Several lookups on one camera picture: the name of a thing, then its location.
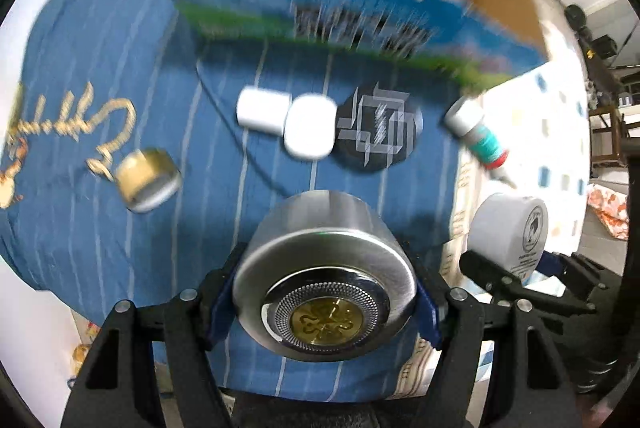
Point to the silver round tin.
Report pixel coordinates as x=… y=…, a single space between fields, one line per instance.
x=323 y=279

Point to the white cream jar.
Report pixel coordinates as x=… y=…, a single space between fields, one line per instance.
x=510 y=231

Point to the white earbud case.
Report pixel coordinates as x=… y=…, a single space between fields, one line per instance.
x=309 y=130

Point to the blue striped bedsheet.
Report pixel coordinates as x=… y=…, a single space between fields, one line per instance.
x=71 y=233

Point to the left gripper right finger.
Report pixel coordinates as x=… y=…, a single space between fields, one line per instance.
x=430 y=299

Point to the gold round tin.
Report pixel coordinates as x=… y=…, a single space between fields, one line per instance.
x=146 y=179

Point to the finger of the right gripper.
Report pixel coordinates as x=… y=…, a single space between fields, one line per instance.
x=495 y=275
x=567 y=270

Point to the white cylinder container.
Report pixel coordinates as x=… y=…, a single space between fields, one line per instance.
x=263 y=110

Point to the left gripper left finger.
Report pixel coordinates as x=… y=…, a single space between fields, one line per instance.
x=218 y=309

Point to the checkered orange blue cloth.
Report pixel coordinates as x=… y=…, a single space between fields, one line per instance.
x=540 y=118

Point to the dark wooden stool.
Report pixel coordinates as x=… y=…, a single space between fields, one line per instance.
x=607 y=130

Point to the orange floral cloth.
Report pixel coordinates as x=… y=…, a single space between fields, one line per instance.
x=610 y=207

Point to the black patterned round tin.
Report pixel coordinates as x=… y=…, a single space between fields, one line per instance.
x=377 y=127

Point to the green white glue tube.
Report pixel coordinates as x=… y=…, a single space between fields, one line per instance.
x=465 y=120

